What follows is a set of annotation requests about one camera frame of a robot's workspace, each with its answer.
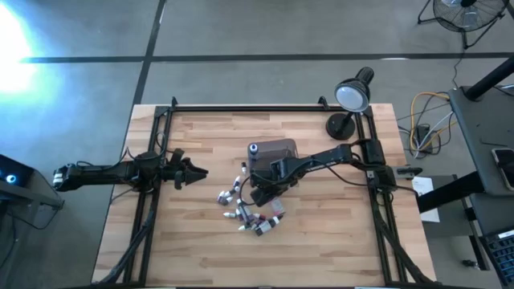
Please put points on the black side table leg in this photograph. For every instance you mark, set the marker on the black side table leg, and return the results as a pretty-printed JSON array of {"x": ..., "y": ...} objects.
[{"x": 449, "y": 192}]

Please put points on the grey side table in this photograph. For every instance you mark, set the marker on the grey side table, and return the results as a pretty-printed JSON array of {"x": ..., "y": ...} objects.
[{"x": 474, "y": 132}]

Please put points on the black hex key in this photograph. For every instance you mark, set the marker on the black hex key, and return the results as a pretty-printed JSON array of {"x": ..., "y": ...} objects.
[{"x": 494, "y": 143}]

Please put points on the small black white-labelled dropper bottle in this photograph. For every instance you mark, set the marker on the small black white-labelled dropper bottle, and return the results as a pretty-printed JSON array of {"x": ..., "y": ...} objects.
[{"x": 231, "y": 215}]

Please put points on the black aluminium table frame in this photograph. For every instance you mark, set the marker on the black aluminium table frame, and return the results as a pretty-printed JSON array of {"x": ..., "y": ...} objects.
[{"x": 261, "y": 108}]

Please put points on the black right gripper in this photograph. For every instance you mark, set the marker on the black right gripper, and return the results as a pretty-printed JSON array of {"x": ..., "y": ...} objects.
[{"x": 281, "y": 174}]

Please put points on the black desk lamp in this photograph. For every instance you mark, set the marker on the black desk lamp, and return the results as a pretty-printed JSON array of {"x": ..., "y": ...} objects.
[{"x": 352, "y": 96}]

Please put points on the black power strip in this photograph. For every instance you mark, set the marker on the black power strip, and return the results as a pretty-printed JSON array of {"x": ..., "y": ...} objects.
[{"x": 422, "y": 134}]

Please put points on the black device with blue light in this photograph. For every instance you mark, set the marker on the black device with blue light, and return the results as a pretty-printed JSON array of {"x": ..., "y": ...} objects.
[{"x": 20, "y": 188}]

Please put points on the small black floor object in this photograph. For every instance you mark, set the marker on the small black floor object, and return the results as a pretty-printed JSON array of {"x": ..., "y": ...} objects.
[{"x": 470, "y": 264}]

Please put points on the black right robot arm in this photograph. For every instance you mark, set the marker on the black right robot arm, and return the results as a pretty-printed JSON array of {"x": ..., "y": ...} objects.
[{"x": 325, "y": 155}]

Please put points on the white paper sheet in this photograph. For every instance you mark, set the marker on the white paper sheet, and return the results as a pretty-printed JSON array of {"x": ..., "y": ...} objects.
[{"x": 425, "y": 188}]

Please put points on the black keyboard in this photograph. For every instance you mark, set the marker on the black keyboard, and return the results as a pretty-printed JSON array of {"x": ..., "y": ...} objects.
[{"x": 502, "y": 257}]

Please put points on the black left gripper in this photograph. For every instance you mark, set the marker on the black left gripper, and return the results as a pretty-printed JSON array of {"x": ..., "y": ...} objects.
[{"x": 172, "y": 172}]

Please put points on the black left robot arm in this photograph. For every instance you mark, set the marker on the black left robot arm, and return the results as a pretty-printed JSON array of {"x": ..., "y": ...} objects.
[{"x": 100, "y": 174}]

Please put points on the black slanted pole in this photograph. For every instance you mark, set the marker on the black slanted pole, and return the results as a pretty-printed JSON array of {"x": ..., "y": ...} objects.
[{"x": 490, "y": 80}]

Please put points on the black smartphone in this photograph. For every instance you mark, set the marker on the black smartphone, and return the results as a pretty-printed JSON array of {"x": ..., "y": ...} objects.
[{"x": 507, "y": 168}]

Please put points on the black floor fan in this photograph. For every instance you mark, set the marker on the black floor fan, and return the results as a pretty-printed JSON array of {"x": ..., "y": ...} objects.
[{"x": 462, "y": 16}]

